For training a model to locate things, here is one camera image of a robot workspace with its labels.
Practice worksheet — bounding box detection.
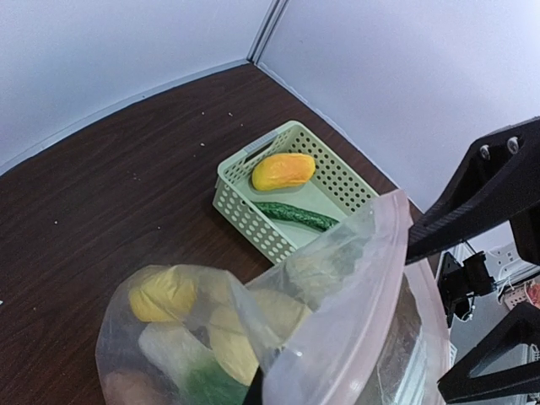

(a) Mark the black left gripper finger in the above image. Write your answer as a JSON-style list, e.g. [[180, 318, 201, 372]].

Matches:
[[242, 367, 264, 405]]

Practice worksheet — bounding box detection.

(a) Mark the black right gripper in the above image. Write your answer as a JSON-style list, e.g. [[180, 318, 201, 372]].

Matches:
[[404, 116, 540, 405]]

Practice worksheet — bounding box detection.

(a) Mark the green bok choy toy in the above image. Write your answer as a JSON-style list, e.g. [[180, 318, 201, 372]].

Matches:
[[138, 323, 249, 404]]

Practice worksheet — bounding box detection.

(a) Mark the beige walnut toy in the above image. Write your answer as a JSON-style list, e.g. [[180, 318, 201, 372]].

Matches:
[[208, 289, 311, 386]]

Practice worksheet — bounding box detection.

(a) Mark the clear zip top bag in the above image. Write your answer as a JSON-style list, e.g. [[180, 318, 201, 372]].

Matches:
[[95, 191, 450, 404]]

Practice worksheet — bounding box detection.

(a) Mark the brown potato toy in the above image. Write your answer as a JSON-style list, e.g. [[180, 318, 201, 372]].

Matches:
[[103, 370, 164, 404]]

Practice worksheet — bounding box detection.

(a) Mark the yellow lemon toy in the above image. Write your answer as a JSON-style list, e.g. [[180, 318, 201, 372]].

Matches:
[[128, 268, 197, 322]]

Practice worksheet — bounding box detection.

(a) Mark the orange mango slice toy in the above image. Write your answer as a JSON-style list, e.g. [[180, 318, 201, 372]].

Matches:
[[251, 154, 316, 192]]

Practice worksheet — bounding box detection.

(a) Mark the dark green cucumber toy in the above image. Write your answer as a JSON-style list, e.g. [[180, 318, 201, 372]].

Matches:
[[253, 202, 339, 232]]

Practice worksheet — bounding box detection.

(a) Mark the pale green perforated basket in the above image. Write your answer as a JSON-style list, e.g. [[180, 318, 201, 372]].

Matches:
[[213, 121, 378, 264]]

